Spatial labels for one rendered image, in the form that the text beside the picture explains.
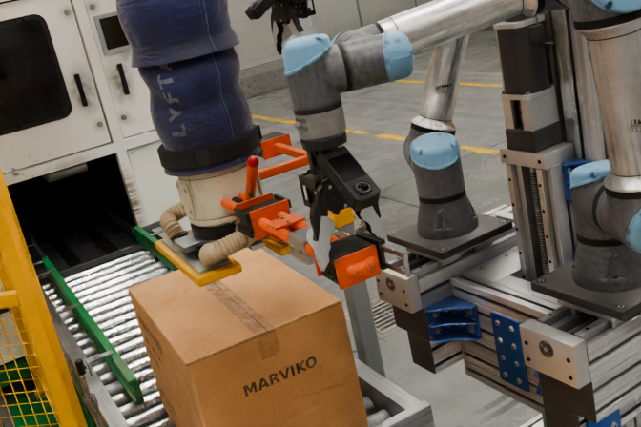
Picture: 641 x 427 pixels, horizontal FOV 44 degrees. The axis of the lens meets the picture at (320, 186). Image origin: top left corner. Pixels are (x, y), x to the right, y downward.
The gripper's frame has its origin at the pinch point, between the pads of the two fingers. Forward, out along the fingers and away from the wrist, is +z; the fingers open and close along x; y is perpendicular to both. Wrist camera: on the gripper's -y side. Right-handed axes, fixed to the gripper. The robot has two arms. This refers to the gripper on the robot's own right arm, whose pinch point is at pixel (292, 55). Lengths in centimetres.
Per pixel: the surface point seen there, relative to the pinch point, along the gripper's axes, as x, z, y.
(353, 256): -74, 23, -37
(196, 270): -22, 35, -45
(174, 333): 2, 57, -47
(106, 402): 53, 92, -60
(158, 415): 43, 98, -48
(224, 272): -27, 36, -41
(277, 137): 13.3, 21.7, -2.6
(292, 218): -47, 23, -32
